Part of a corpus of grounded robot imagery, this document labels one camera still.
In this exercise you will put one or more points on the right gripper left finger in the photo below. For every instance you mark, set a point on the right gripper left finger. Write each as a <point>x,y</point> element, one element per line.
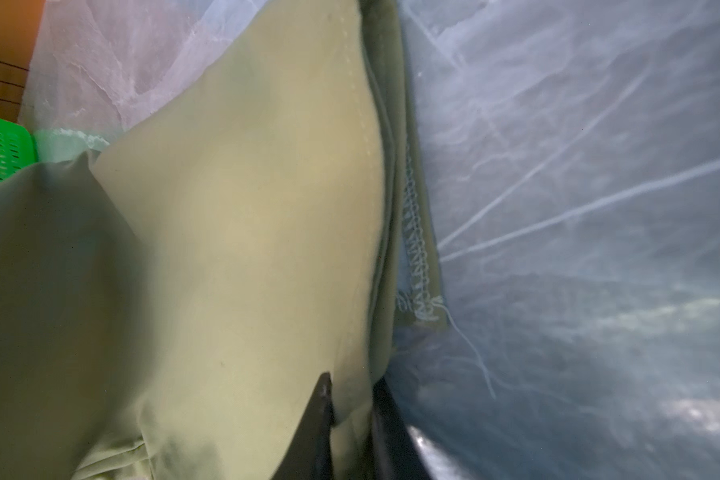
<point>308,456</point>

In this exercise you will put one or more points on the green plastic basket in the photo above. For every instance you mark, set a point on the green plastic basket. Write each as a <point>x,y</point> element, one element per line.
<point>17,149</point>

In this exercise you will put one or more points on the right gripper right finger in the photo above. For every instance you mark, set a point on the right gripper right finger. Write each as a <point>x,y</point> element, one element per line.
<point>395,456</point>

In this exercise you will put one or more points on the olive green skirt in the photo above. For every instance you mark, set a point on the olive green skirt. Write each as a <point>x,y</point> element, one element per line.
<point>167,305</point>

